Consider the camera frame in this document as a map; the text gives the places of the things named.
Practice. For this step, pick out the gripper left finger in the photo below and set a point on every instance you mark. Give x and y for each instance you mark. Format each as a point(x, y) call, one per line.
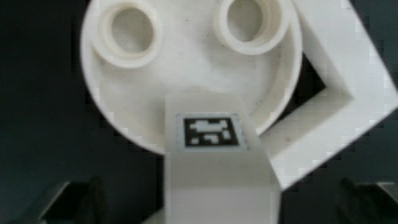
point(81, 204)

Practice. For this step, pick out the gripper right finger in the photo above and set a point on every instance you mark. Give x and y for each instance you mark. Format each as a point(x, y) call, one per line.
point(367, 203)

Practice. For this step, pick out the white stool leg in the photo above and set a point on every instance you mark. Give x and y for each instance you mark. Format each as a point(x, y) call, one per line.
point(221, 185)

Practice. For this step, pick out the white round stool seat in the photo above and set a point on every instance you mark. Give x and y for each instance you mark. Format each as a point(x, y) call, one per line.
point(182, 47)

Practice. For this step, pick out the white U-shaped fence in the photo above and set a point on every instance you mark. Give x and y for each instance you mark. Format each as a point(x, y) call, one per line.
point(358, 100)

